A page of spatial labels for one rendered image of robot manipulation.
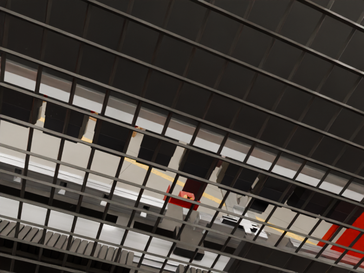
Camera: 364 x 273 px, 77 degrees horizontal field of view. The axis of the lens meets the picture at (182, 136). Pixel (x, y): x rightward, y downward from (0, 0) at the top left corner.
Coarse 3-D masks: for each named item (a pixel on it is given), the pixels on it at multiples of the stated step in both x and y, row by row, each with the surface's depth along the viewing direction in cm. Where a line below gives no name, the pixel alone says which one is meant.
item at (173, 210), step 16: (16, 192) 103; (32, 192) 104; (48, 192) 107; (64, 208) 107; (80, 208) 107; (96, 208) 109; (176, 208) 130; (144, 224) 112; (160, 224) 115; (176, 224) 119; (208, 240) 117; (272, 240) 136; (288, 240) 142
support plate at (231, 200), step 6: (222, 192) 140; (228, 198) 136; (234, 198) 138; (240, 198) 141; (246, 198) 144; (228, 204) 130; (234, 204) 132; (240, 204) 135; (228, 210) 125; (234, 216) 122; (252, 216) 128; (252, 222) 123
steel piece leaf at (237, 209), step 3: (234, 207) 129; (237, 207) 129; (240, 207) 129; (243, 207) 129; (234, 210) 127; (237, 210) 128; (240, 210) 129; (243, 210) 129; (237, 213) 125; (240, 213) 126; (246, 213) 128; (246, 216) 126; (237, 219) 120; (243, 219) 122; (246, 219) 123; (246, 222) 121; (249, 222) 122
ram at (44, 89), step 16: (16, 80) 86; (32, 80) 86; (64, 96) 89; (112, 112) 92; (160, 128) 95; (208, 144) 98; (240, 160) 101; (256, 160) 102; (288, 176) 105; (304, 176) 105; (336, 192) 109; (352, 192) 109
